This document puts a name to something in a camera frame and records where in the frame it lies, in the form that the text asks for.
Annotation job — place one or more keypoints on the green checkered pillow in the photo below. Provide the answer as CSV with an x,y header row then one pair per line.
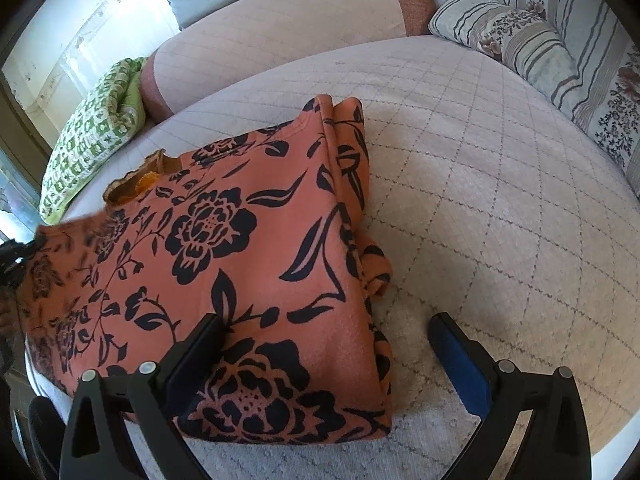
x,y
90,125

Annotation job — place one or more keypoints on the window with dark frame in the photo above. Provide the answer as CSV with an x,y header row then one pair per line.
x,y
20,160

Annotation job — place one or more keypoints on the orange floral blouse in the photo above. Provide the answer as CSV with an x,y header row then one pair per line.
x,y
240,240

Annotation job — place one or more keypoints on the pink bolster cushion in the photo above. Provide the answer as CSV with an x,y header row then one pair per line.
x,y
280,35

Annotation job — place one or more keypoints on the small striped floral cushion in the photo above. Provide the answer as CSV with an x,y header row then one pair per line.
x,y
500,35

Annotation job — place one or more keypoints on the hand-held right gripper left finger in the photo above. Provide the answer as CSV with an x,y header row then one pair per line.
x,y
207,340

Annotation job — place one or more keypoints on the quilted light sofa bed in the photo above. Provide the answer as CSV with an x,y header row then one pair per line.
x,y
490,210

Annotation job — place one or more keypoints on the large striped floral cushion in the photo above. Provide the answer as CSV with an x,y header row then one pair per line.
x,y
600,60

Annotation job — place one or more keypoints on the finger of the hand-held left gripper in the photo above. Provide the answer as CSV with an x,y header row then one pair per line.
x,y
12,255

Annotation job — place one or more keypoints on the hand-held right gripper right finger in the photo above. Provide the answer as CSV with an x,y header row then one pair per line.
x,y
457,360

